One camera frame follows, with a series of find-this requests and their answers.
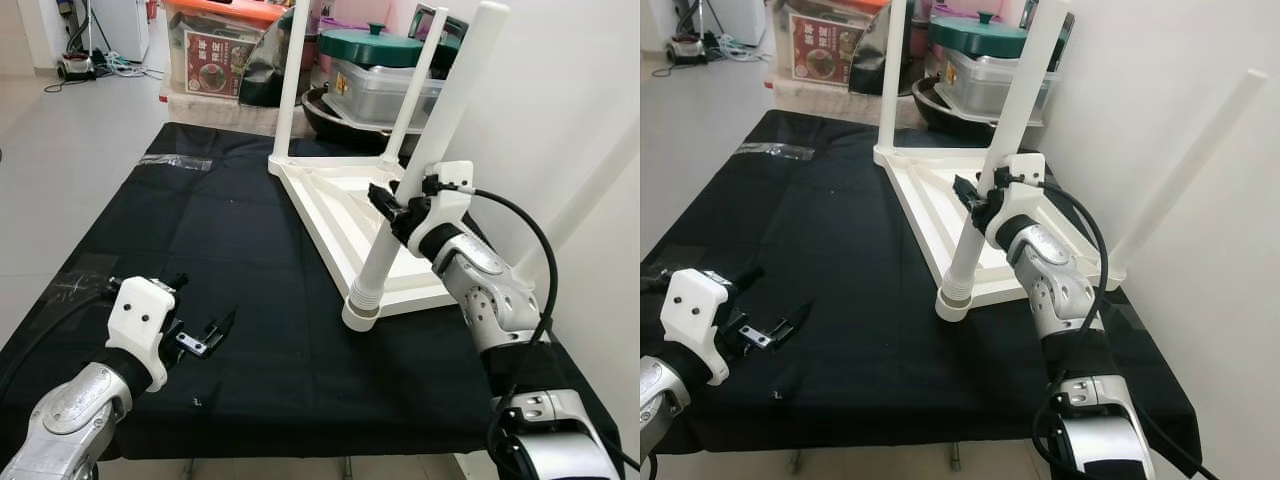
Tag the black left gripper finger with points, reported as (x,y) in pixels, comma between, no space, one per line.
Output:
(175,284)
(790,326)
(220,332)
(745,277)

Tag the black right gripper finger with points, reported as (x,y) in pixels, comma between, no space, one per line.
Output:
(384,204)
(968,193)

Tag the white plastic table top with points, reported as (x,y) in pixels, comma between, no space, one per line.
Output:
(340,220)
(940,210)

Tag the white plastic table leg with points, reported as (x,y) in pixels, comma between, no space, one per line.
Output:
(595,200)
(1030,90)
(420,80)
(892,70)
(292,80)
(1190,170)
(450,110)

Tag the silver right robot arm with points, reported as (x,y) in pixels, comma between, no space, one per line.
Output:
(490,290)
(1060,285)

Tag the black tablecloth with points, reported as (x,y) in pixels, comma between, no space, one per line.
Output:
(250,280)
(850,300)

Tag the black wok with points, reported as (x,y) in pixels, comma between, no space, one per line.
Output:
(935,115)
(330,125)

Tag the clear tape patch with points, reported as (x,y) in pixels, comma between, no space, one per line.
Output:
(85,283)

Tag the clear plastic storage box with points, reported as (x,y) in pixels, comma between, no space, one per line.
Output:
(370,95)
(975,90)

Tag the metal folding table leg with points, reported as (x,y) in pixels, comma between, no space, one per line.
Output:
(797,462)
(955,455)

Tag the green round pot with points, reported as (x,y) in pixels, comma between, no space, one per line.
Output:
(975,38)
(370,48)

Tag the beige cloth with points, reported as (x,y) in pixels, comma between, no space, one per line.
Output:
(215,112)
(825,98)

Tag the orange lid storage box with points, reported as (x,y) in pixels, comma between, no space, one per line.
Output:
(820,55)
(210,65)

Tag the white appliance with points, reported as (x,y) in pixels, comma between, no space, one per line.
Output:
(732,18)
(118,25)

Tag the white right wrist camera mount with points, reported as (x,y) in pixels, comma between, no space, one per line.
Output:
(1025,195)
(450,205)

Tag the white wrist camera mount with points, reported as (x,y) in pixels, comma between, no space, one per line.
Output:
(1025,195)
(140,315)
(695,305)
(450,205)

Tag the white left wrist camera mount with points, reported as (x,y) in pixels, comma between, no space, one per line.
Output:
(140,315)
(695,305)

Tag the dark picture frame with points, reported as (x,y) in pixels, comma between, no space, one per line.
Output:
(452,25)

